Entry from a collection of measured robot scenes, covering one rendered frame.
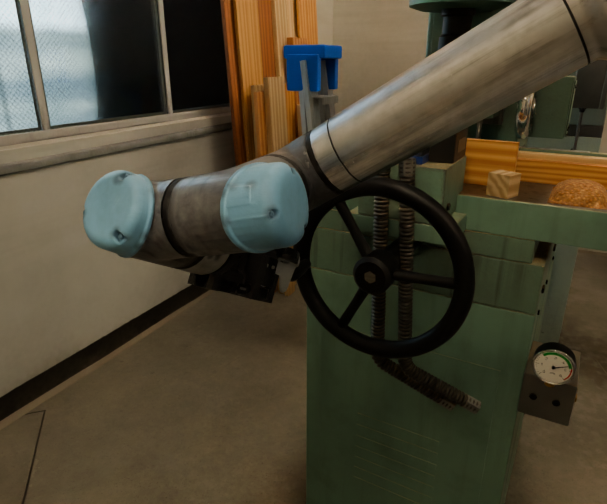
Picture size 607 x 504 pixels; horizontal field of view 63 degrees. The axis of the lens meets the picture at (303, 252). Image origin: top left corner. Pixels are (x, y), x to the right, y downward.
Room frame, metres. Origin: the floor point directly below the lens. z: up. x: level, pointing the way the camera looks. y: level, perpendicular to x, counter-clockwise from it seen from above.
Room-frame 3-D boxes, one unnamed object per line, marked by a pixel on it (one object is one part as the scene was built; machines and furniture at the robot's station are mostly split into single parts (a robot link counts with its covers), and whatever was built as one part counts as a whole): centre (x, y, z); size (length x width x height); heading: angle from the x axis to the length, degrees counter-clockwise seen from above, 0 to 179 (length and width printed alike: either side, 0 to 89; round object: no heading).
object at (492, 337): (1.10, -0.34, 0.36); 0.58 x 0.45 x 0.71; 150
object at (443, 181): (0.82, -0.18, 0.92); 0.15 x 0.13 x 0.09; 60
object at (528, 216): (0.90, -0.23, 0.87); 0.61 x 0.30 x 0.06; 60
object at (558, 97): (1.07, -0.51, 1.02); 0.09 x 0.07 x 0.12; 60
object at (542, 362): (0.68, -0.40, 0.65); 0.06 x 0.04 x 0.08; 60
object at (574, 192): (0.79, -0.45, 0.91); 0.12 x 0.09 x 0.03; 150
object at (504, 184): (0.81, -0.33, 0.92); 0.04 x 0.03 x 0.04; 39
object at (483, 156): (0.91, -0.28, 0.94); 0.21 x 0.01 x 0.08; 60
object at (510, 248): (0.94, -0.25, 0.82); 0.40 x 0.21 x 0.04; 60
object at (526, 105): (1.04, -0.45, 1.02); 0.12 x 0.03 x 0.12; 150
